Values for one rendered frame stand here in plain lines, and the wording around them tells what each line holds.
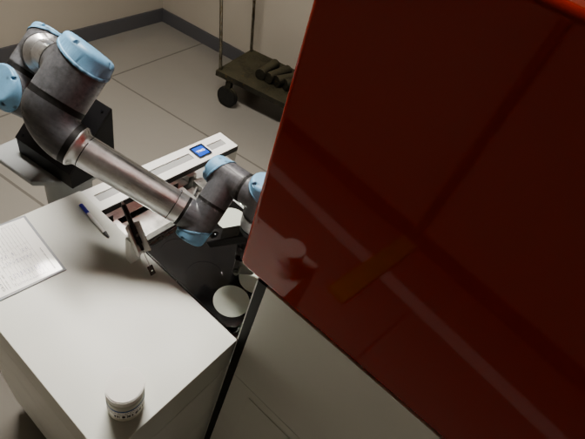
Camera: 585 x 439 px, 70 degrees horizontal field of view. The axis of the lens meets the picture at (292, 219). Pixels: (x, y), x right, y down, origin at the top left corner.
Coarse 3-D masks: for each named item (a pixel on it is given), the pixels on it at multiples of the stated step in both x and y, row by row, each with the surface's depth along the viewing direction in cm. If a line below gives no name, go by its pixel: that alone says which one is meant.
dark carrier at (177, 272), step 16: (240, 208) 139; (160, 240) 121; (176, 240) 123; (160, 256) 118; (176, 256) 119; (192, 256) 121; (208, 256) 122; (224, 256) 123; (176, 272) 115; (192, 272) 117; (208, 272) 118; (224, 272) 120; (192, 288) 113; (208, 288) 115; (208, 304) 111; (224, 320) 109; (240, 320) 110
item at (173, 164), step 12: (192, 144) 146; (204, 144) 147; (216, 144) 150; (228, 144) 151; (168, 156) 138; (180, 156) 140; (192, 156) 141; (156, 168) 133; (168, 168) 135; (180, 168) 136; (84, 192) 118; (96, 192) 120; (108, 192) 121; (120, 192) 122; (96, 204) 117; (108, 204) 118
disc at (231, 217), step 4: (228, 208) 137; (232, 208) 138; (228, 212) 136; (232, 212) 137; (236, 212) 137; (240, 212) 138; (224, 216) 134; (228, 216) 135; (232, 216) 135; (236, 216) 136; (240, 216) 136; (220, 220) 133; (224, 220) 133; (228, 220) 134; (232, 220) 134; (236, 220) 134; (220, 224) 132; (224, 224) 132; (228, 224) 132; (232, 224) 133; (236, 224) 133
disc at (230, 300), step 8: (224, 288) 116; (232, 288) 116; (240, 288) 117; (216, 296) 113; (224, 296) 114; (232, 296) 115; (240, 296) 115; (248, 296) 116; (216, 304) 112; (224, 304) 112; (232, 304) 113; (240, 304) 114; (248, 304) 114; (224, 312) 111; (232, 312) 111; (240, 312) 112
